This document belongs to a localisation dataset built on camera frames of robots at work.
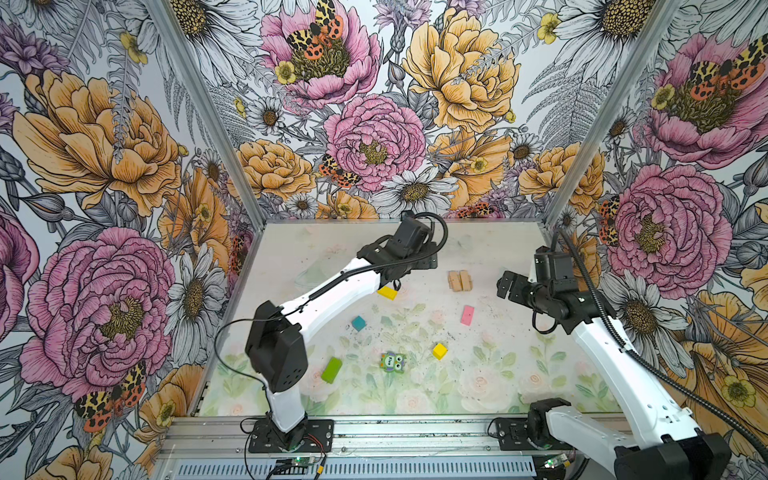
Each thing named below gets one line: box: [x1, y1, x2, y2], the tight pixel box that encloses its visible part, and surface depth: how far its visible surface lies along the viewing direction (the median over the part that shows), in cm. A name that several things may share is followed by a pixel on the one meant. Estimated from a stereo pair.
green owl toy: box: [380, 352, 406, 374], surface depth 87 cm
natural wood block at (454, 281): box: [448, 270, 464, 292], surface depth 104 cm
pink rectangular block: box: [460, 305, 475, 327], surface depth 97 cm
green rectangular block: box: [321, 356, 343, 384], surface depth 86 cm
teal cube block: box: [351, 315, 367, 332], surface depth 94 cm
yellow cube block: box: [432, 343, 449, 361], surface depth 89 cm
